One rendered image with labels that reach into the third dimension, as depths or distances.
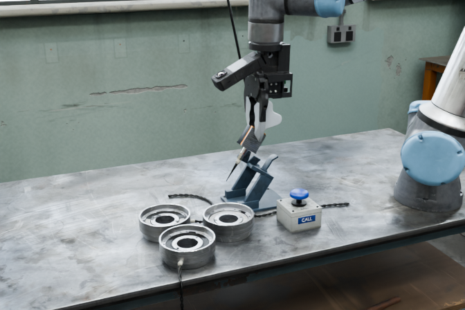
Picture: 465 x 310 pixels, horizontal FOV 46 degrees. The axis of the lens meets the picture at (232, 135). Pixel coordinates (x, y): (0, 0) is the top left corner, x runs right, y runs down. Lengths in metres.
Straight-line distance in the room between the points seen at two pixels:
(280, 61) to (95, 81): 1.56
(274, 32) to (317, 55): 1.85
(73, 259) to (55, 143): 1.62
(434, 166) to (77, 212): 0.76
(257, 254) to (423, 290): 0.55
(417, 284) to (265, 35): 0.75
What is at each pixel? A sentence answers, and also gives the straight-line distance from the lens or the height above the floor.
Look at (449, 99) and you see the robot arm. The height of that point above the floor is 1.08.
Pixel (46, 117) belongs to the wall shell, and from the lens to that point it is 2.64.
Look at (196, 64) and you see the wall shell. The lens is 2.71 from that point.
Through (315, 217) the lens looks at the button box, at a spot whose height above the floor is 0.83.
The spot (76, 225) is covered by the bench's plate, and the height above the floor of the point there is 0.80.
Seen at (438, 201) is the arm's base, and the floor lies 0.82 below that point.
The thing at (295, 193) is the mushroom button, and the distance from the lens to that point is 1.14.
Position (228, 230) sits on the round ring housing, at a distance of 1.08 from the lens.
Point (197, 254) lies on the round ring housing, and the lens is 1.00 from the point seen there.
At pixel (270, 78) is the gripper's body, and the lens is 1.16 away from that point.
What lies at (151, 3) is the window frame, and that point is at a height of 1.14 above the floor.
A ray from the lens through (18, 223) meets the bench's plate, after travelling 1.27.
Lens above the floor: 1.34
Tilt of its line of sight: 18 degrees down
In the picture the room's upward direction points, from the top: 1 degrees counter-clockwise
